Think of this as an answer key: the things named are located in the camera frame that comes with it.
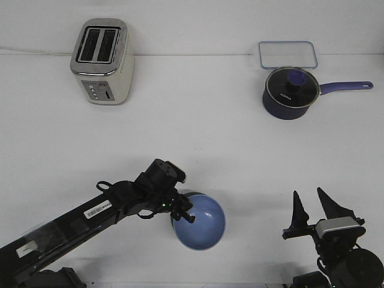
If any cream and steel toaster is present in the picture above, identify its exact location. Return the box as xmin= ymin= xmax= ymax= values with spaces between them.
xmin=70 ymin=18 xmax=135 ymax=106

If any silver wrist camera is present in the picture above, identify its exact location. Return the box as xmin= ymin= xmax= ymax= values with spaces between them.
xmin=167 ymin=161 xmax=187 ymax=183
xmin=315 ymin=217 xmax=361 ymax=239

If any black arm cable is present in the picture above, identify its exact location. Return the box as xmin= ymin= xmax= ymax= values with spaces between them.
xmin=95 ymin=180 xmax=157 ymax=220
xmin=316 ymin=242 xmax=364 ymax=288

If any clear rectangular container lid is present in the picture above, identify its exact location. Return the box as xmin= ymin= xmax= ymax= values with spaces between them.
xmin=258 ymin=41 xmax=318 ymax=70

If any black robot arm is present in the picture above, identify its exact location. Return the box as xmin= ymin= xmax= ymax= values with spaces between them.
xmin=282 ymin=187 xmax=383 ymax=287
xmin=1 ymin=159 xmax=195 ymax=287

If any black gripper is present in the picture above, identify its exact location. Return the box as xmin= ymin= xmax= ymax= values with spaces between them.
xmin=282 ymin=187 xmax=366 ymax=255
xmin=170 ymin=194 xmax=196 ymax=223

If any green bowl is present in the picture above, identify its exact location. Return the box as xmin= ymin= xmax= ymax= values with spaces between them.
xmin=170 ymin=191 xmax=205 ymax=222

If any blue bowl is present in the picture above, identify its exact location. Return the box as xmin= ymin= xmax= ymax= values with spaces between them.
xmin=171 ymin=194 xmax=226 ymax=251

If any white toaster power cord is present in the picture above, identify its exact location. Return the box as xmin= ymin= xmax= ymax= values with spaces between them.
xmin=0 ymin=45 xmax=74 ymax=57

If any dark blue saucepan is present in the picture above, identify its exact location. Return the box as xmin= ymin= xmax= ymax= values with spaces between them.
xmin=262 ymin=80 xmax=374 ymax=120

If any glass pot lid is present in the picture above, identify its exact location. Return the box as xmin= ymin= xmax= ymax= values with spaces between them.
xmin=266 ymin=67 xmax=320 ymax=108

